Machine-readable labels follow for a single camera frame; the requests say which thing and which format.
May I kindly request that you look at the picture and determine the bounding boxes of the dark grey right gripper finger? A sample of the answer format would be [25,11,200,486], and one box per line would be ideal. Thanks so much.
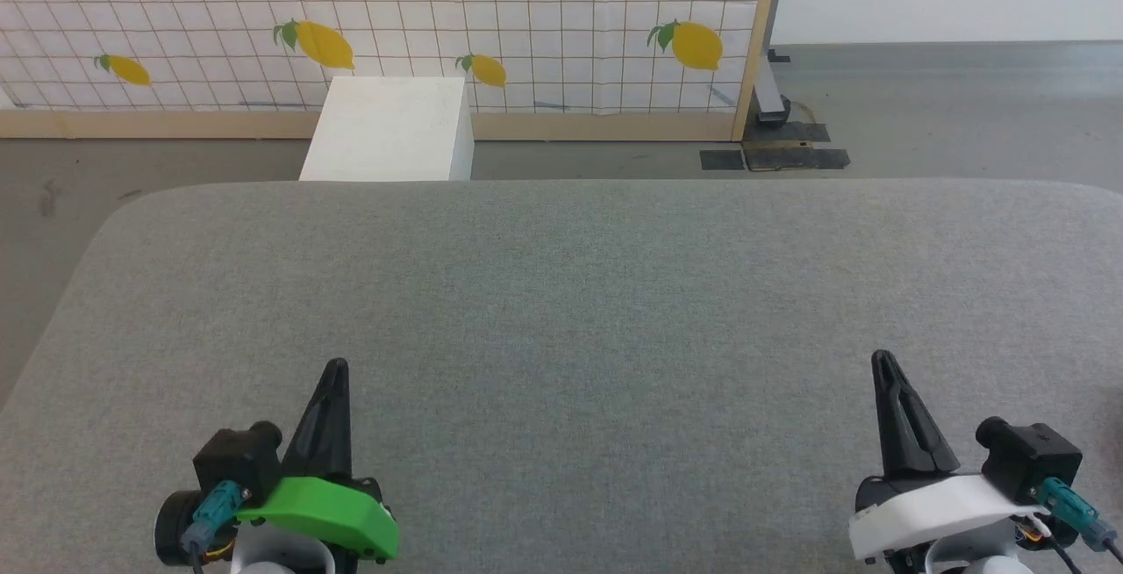
[877,350,962,478]
[870,351,896,478]

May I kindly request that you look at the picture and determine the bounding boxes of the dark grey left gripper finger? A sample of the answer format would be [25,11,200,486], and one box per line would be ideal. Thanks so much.
[335,359,354,482]
[281,359,343,483]

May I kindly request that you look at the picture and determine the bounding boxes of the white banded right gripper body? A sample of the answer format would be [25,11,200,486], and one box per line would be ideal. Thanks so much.
[848,471,1051,574]

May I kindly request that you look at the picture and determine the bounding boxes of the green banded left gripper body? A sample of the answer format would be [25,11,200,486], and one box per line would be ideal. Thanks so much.
[233,473,401,574]

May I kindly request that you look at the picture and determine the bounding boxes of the black floor tape patches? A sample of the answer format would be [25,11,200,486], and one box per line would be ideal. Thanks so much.
[699,121,851,173]

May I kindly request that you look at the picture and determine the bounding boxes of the white box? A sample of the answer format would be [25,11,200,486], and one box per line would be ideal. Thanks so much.
[298,75,476,183]

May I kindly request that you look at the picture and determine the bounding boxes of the grey metal panel support foot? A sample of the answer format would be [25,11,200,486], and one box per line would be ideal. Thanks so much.
[753,46,792,125]

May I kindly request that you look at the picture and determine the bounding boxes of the lemon print partition panel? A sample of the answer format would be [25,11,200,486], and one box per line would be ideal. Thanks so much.
[0,0,786,141]

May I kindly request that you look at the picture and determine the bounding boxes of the left camera cable teal plug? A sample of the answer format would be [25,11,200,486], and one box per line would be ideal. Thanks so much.
[179,479,244,574]

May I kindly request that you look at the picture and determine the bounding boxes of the camera cable teal plug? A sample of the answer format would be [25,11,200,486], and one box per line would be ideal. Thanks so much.
[179,479,244,574]
[1009,477,1123,574]

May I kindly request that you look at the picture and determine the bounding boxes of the right camera cable teal plug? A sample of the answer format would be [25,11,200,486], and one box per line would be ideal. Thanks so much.
[1009,477,1123,574]

